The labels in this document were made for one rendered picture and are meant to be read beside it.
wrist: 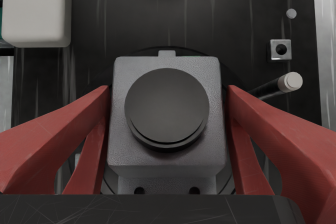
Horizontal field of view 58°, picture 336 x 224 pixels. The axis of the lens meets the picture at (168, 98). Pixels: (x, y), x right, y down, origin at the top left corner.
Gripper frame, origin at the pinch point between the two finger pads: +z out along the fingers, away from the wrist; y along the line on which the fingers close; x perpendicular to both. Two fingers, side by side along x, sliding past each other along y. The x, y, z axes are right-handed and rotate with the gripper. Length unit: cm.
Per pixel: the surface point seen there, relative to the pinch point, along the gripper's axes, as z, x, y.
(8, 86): 14.3, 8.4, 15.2
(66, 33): 11.7, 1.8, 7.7
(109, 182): 3.7, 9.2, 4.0
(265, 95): 3.3, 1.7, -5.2
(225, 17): 13.5, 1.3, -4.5
